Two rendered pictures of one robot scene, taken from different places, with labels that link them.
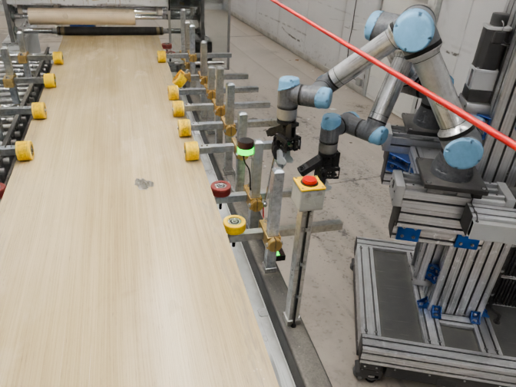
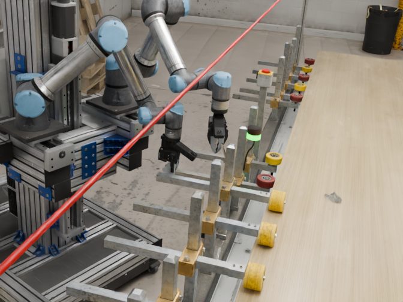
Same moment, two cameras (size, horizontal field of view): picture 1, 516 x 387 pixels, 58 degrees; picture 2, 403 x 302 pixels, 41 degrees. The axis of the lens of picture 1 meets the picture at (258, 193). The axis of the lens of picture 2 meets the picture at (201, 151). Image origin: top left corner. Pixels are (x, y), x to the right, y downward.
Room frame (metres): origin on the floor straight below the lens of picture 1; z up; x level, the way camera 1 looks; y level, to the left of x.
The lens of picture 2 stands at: (3.53, 0.96, 1.96)
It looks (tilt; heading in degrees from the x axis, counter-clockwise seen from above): 24 degrees down; 210
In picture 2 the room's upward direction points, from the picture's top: 5 degrees clockwise
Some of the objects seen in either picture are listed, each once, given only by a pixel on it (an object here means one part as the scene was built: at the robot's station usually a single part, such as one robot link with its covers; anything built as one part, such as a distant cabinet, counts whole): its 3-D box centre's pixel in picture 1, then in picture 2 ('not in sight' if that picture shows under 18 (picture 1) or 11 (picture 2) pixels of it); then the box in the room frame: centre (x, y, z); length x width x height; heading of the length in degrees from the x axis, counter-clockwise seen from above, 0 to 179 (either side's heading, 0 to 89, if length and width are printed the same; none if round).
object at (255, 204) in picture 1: (252, 197); (237, 183); (1.59, 0.02, 0.85); 0.14 x 0.06 x 0.05; 17
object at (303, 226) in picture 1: (298, 267); (258, 125); (1.08, -0.14, 0.93); 0.05 x 0.05 x 0.45; 17
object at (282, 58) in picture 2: not in sight; (277, 91); (0.37, -0.35, 0.90); 0.04 x 0.04 x 0.48; 17
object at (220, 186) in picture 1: (220, 196); (264, 188); (1.57, 0.15, 0.85); 0.08 x 0.08 x 0.11
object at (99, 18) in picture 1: (110, 17); not in sight; (3.90, 1.29, 1.05); 1.43 x 0.12 x 0.12; 107
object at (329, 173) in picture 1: (327, 164); (170, 148); (1.70, -0.28, 0.96); 0.09 x 0.08 x 0.12; 107
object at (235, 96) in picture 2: not in sight; (265, 100); (0.43, -0.40, 0.83); 0.44 x 0.03 x 0.04; 107
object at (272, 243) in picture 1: (269, 235); (246, 161); (1.35, -0.05, 0.84); 0.14 x 0.06 x 0.05; 17
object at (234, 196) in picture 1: (266, 194); (221, 181); (1.62, -0.04, 0.84); 0.43 x 0.03 x 0.04; 107
